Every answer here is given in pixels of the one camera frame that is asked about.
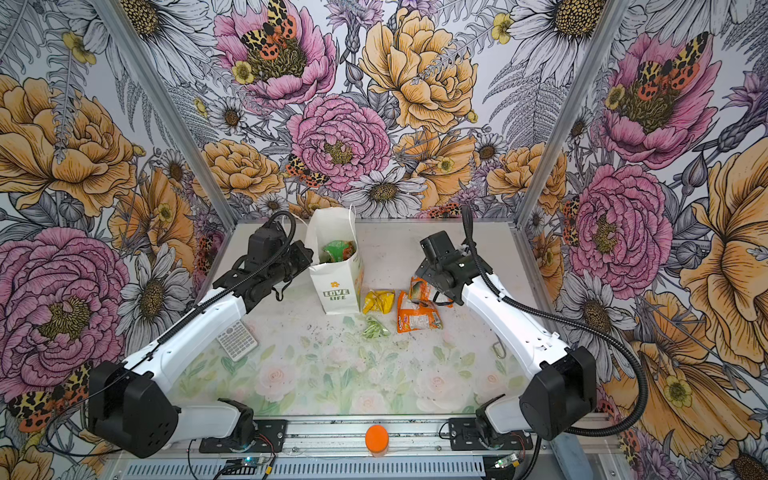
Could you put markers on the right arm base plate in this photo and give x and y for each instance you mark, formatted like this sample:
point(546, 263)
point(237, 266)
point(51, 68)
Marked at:
point(464, 434)

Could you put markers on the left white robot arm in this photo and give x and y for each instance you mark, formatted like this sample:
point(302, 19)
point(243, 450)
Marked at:
point(128, 404)

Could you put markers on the small green candy wrapper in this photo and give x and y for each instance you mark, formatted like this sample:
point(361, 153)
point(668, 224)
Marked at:
point(374, 329)

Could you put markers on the orange white snack packet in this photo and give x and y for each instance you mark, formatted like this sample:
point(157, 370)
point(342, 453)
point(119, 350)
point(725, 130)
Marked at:
point(414, 316)

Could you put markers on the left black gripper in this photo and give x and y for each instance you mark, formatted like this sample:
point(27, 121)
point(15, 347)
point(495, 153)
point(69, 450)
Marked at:
point(304, 255)

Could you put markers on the white calculator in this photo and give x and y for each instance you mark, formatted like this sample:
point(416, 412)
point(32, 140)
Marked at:
point(237, 341)

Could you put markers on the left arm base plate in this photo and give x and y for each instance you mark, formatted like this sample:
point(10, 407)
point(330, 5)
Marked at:
point(262, 436)

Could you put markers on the white paper bag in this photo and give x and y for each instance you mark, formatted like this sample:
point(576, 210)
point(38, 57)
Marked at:
point(338, 285)

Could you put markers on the green snack packet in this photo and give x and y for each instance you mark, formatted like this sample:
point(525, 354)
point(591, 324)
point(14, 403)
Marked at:
point(337, 251)

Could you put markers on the yellow snack packet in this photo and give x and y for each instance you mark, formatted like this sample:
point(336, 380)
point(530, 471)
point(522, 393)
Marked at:
point(379, 301)

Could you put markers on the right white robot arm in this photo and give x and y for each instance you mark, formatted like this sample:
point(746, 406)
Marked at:
point(561, 386)

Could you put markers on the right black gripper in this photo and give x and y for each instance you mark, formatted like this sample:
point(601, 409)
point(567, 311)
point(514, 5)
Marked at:
point(427, 271)

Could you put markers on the green circuit board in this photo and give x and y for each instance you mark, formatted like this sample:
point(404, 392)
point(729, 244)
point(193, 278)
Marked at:
point(249, 462)
point(509, 461)

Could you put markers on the left green circuit board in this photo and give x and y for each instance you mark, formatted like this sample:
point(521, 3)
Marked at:
point(249, 462)

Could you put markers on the orange round button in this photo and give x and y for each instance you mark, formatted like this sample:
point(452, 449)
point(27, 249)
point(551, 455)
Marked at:
point(377, 440)

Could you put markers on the right green circuit board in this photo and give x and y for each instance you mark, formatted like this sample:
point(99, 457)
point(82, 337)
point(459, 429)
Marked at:
point(509, 461)

